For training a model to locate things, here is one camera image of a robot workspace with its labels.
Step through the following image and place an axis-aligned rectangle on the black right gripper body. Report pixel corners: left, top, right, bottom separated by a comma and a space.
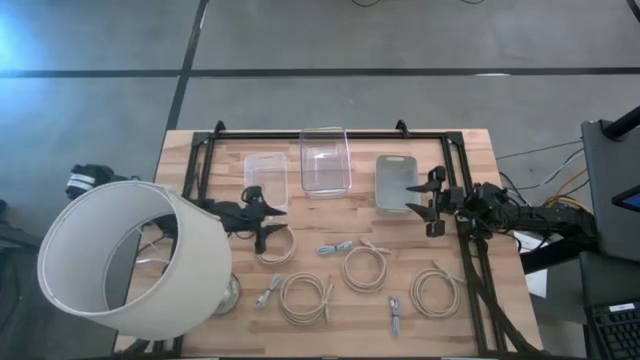
423, 166, 470, 239

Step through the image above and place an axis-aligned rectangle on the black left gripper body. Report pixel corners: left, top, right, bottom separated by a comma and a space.
220, 185, 274, 255

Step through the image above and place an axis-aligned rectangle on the beige cable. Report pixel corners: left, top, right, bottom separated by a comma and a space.
340, 236, 393, 295
255, 224, 298, 267
278, 270, 335, 327
408, 260, 467, 321

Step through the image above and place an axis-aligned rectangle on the light blue USB cable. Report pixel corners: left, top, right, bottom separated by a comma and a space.
388, 294, 403, 338
254, 272, 285, 311
316, 240, 355, 257

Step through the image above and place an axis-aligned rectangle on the small clear plastic bin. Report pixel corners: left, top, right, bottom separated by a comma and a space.
242, 151, 290, 214

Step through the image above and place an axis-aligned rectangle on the tall clear plastic bin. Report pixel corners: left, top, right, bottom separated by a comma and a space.
298, 126, 353, 200

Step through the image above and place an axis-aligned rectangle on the white fabric lamp shade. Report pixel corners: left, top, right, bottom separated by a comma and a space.
36, 179, 234, 342

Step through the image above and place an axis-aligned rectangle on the glass lamp base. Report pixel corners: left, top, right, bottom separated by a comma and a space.
212, 273, 243, 317

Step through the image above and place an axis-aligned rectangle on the white paper sheet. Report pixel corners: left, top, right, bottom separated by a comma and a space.
513, 232, 550, 300

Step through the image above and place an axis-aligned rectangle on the black device with white label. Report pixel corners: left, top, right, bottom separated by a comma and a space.
64, 163, 142, 201

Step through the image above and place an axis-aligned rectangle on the grey equipment cabinet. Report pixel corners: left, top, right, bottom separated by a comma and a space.
580, 118, 640, 264

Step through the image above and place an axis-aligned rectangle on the small display screen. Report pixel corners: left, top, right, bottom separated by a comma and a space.
610, 184, 640, 215

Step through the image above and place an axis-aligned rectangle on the black pole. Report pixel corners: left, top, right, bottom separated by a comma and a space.
601, 105, 640, 142

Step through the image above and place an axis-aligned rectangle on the black laptop keyboard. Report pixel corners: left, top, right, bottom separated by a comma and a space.
582, 298, 640, 360

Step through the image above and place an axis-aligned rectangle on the white plastic bin with handles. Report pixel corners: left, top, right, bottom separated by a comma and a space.
374, 153, 422, 218

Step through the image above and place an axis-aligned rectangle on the black aluminium table frame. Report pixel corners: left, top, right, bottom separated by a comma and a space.
181, 119, 547, 357

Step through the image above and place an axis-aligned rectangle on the grey floor cable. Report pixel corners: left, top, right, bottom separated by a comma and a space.
494, 140, 584, 162

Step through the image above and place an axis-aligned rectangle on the yellow and white wire bundle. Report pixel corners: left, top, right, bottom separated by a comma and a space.
498, 148, 592, 214

